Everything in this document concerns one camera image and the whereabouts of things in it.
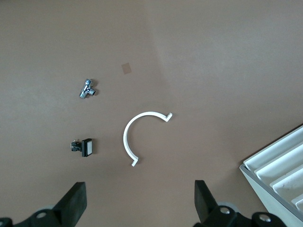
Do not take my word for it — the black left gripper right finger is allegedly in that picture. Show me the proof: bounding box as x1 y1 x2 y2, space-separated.
194 180 288 227

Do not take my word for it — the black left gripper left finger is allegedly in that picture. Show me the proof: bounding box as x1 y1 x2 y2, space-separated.
0 181 88 227

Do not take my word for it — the white plastic drawer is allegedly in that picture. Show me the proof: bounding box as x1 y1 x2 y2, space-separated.
255 144 303 185
272 165 303 201
291 192 303 211
243 124 303 170

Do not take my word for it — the white drawer cabinet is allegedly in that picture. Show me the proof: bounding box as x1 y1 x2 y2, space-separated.
239 124 303 227

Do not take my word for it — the white semicircular plastic clamp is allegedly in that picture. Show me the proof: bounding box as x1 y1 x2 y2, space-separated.
123 111 173 167

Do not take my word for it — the chrome metal valve fitting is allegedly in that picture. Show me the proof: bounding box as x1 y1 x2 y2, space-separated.
79 78 97 99

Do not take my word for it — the brown tape patch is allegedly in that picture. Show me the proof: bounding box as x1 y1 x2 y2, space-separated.
120 62 133 75

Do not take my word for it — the black square pushbutton switch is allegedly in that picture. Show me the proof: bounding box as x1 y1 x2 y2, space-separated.
70 138 93 158

